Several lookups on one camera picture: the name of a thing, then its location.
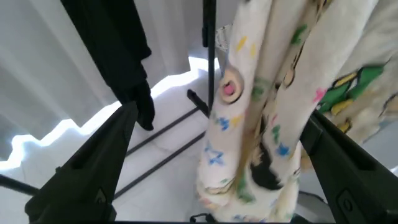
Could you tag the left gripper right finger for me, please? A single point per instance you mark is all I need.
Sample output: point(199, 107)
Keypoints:
point(351, 177)

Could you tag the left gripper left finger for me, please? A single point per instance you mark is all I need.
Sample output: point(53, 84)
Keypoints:
point(93, 171)

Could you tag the cream printed garment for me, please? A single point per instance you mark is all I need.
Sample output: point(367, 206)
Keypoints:
point(230, 155)

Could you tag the black clothes rack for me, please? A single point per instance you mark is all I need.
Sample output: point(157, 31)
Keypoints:
point(210, 62)

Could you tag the white laundry basket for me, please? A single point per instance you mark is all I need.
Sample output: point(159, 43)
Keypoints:
point(222, 39)

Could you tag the white curtain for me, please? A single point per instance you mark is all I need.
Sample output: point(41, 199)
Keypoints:
point(46, 62)

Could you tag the black garment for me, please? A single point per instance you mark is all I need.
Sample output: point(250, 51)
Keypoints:
point(109, 46)

